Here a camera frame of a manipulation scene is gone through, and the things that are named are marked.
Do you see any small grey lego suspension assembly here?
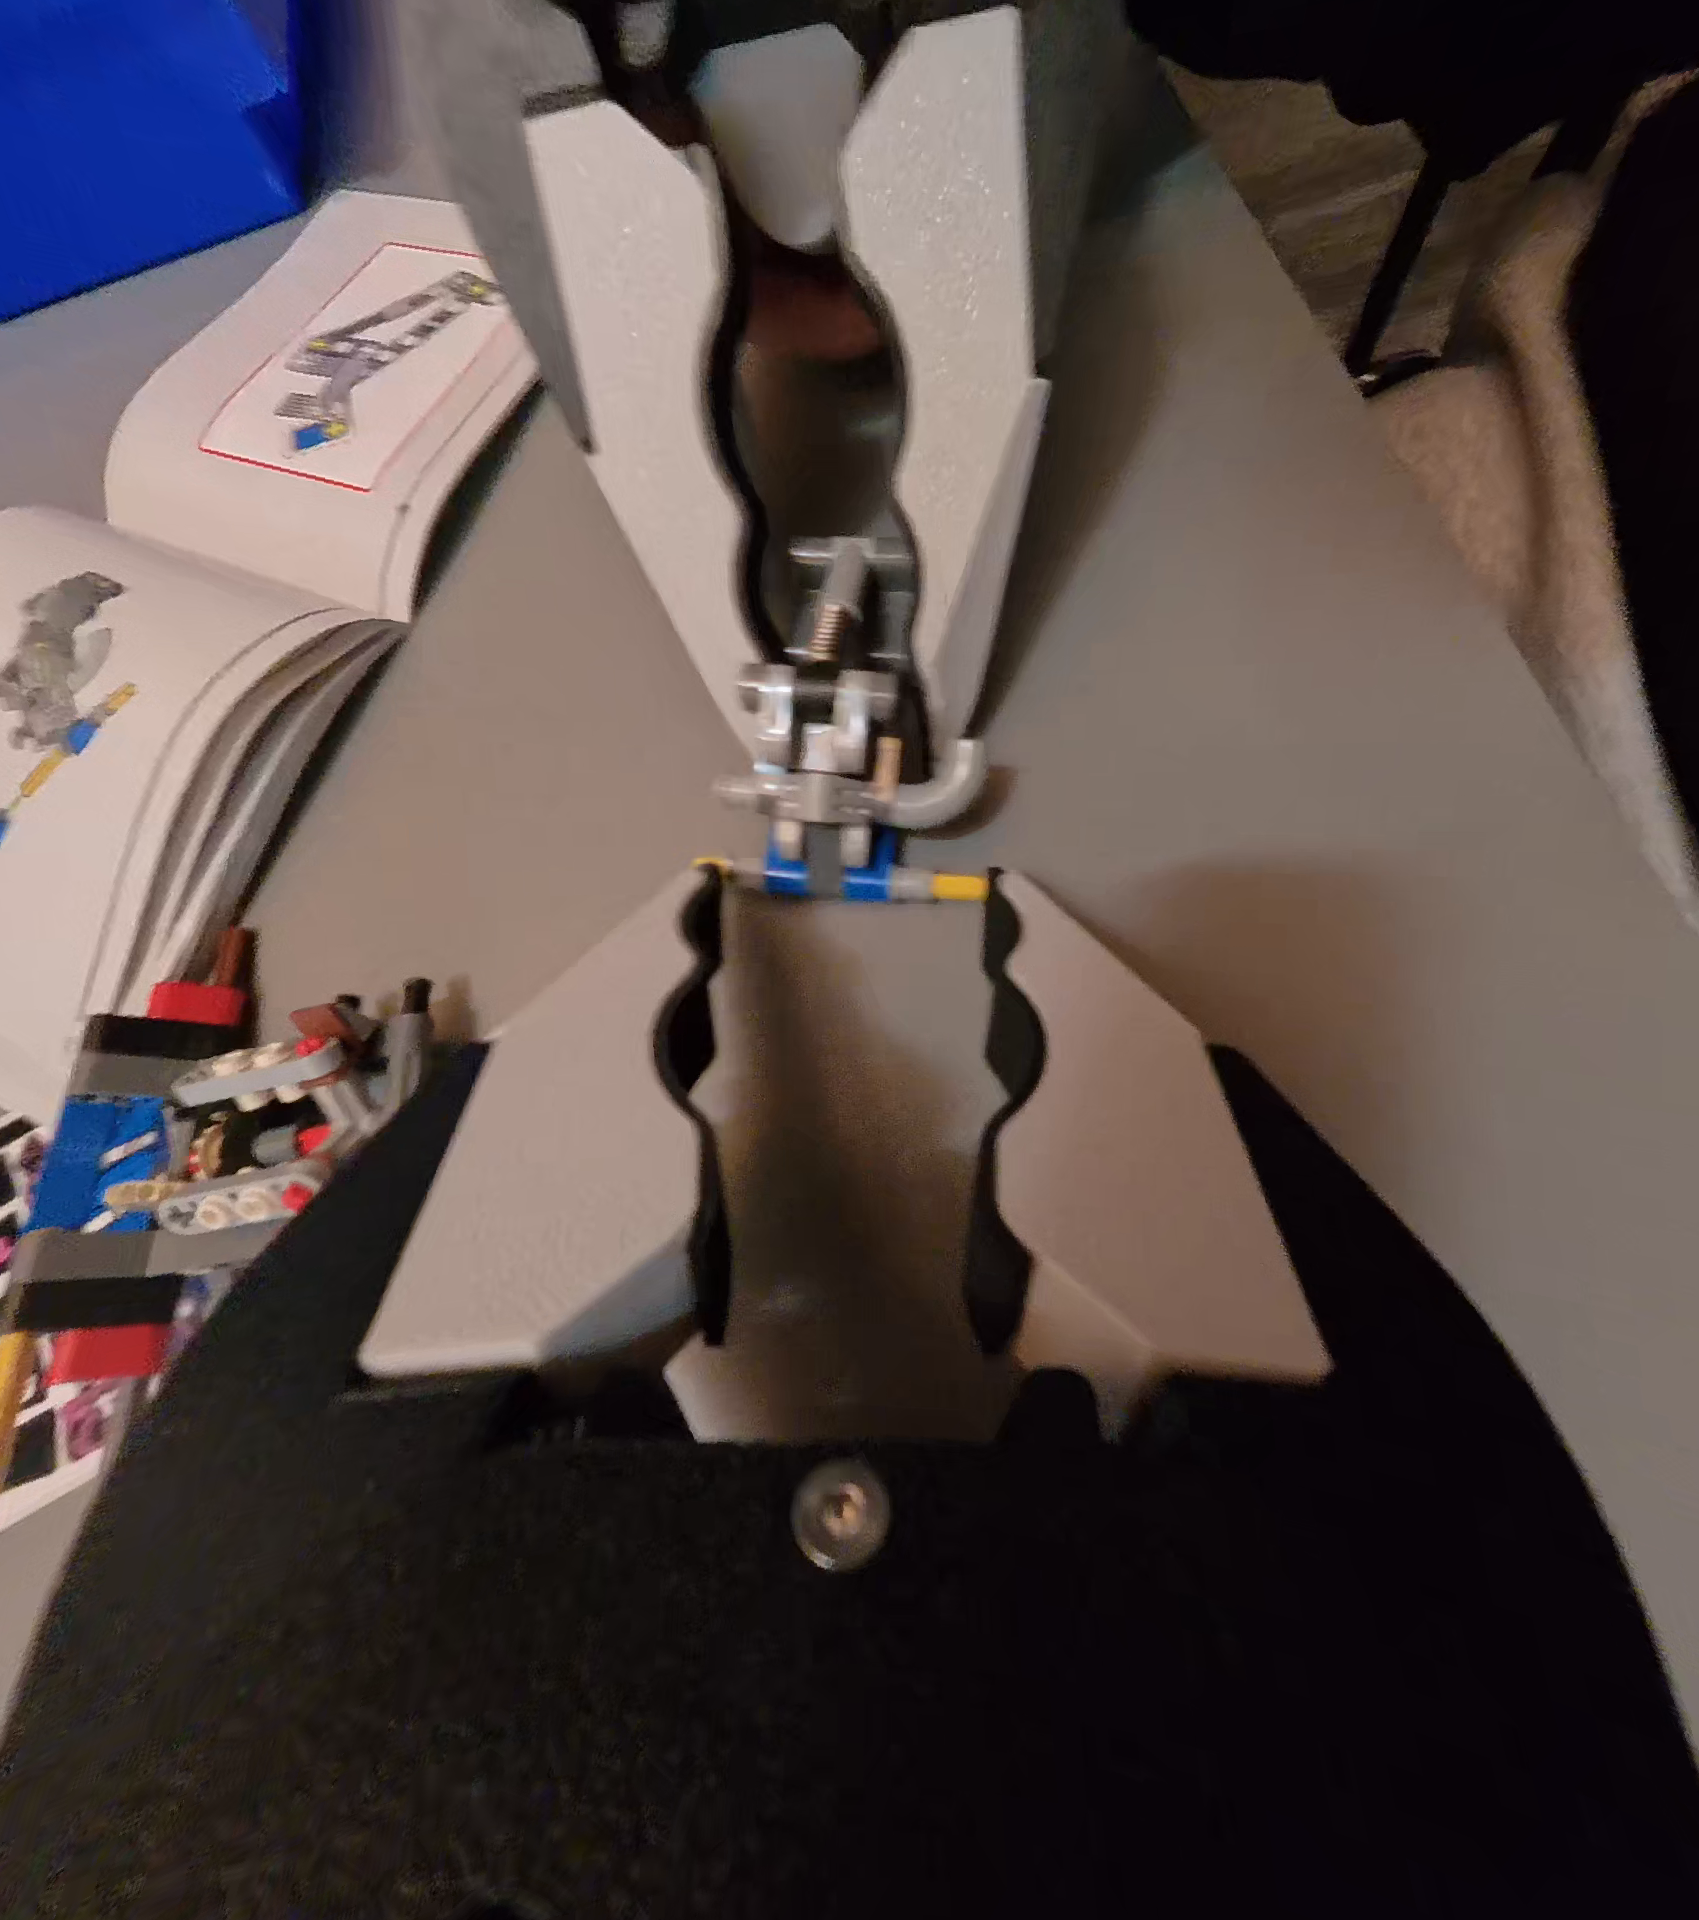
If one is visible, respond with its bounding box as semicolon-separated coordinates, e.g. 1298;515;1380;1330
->
697;531;1005;908

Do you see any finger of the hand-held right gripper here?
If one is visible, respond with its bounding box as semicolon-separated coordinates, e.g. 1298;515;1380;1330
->
835;0;1058;743
398;0;778;716

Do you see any blue plastic bin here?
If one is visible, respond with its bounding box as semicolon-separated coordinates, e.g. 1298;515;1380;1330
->
0;0;310;366

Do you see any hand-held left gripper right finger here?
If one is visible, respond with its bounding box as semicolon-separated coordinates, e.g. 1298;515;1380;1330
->
960;868;1336;1446

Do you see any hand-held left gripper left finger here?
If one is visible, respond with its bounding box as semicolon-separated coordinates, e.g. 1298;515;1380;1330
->
356;868;728;1381

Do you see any lego instruction booklet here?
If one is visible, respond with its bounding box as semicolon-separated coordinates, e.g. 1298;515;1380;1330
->
0;226;543;1111

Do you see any black metal chair leg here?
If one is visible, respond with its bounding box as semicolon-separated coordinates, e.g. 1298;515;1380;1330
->
1342;139;1486;397

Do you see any large lego chassis assembly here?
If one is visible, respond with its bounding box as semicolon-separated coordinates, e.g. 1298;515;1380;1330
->
0;928;440;1638

